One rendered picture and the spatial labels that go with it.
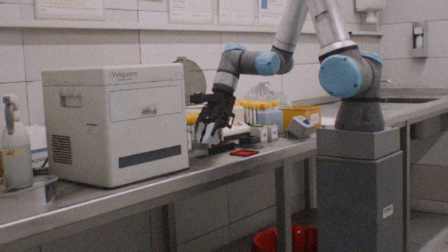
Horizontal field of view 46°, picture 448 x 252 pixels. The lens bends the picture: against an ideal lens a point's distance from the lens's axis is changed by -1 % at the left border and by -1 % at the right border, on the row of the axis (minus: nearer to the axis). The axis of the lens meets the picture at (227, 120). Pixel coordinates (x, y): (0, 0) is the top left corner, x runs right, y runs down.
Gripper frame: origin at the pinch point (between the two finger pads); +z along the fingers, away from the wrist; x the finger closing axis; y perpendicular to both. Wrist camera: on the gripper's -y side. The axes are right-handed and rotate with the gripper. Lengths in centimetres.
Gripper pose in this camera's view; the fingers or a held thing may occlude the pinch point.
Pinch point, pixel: (200, 146)
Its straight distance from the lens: 160.4
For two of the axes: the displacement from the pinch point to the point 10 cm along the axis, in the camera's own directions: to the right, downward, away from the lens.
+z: -2.8, 9.2, -2.8
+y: 5.7, 4.0, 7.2
